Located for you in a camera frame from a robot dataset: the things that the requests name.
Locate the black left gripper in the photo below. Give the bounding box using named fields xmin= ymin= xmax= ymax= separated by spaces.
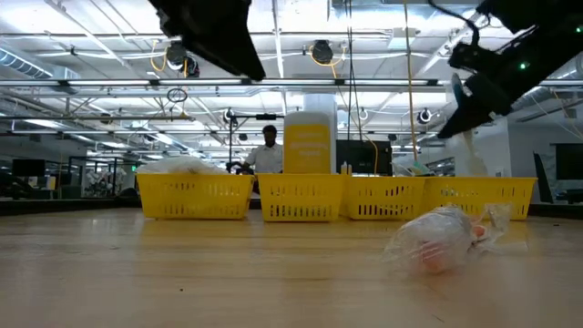
xmin=148 ymin=0 xmax=267 ymax=82

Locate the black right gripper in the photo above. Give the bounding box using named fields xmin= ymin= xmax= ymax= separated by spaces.
xmin=437 ymin=17 xmax=583 ymax=140

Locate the green toothbrush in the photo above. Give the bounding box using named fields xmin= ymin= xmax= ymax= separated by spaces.
xmin=392 ymin=159 xmax=438 ymax=178

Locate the clear bag of cotton pads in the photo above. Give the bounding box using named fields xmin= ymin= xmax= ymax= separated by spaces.
xmin=136 ymin=157 xmax=192 ymax=176
xmin=181 ymin=159 xmax=229 ymax=176

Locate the red white toothbrush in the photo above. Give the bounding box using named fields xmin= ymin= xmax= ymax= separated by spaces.
xmin=381 ymin=201 xmax=530 ymax=278

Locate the black leaning panel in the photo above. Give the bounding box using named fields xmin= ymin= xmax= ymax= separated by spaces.
xmin=532 ymin=152 xmax=555 ymax=204

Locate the person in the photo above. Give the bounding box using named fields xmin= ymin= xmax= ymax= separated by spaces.
xmin=240 ymin=125 xmax=284 ymax=175

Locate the long ceiling light strip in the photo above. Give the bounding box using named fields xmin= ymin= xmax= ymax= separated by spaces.
xmin=0 ymin=77 xmax=583 ymax=88

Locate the white yellow wipes canister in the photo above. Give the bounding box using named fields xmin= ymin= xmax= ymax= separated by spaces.
xmin=282 ymin=110 xmax=333 ymax=175

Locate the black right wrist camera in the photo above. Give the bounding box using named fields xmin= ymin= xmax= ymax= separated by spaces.
xmin=448 ymin=42 xmax=502 ymax=77

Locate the yellow hanging cable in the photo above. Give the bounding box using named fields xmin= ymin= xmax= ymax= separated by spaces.
xmin=403 ymin=0 xmax=419 ymax=165

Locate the black wall screen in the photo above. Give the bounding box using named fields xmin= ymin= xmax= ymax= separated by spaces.
xmin=553 ymin=143 xmax=583 ymax=181

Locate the black hanging cable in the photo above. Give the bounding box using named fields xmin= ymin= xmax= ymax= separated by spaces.
xmin=344 ymin=0 xmax=366 ymax=143

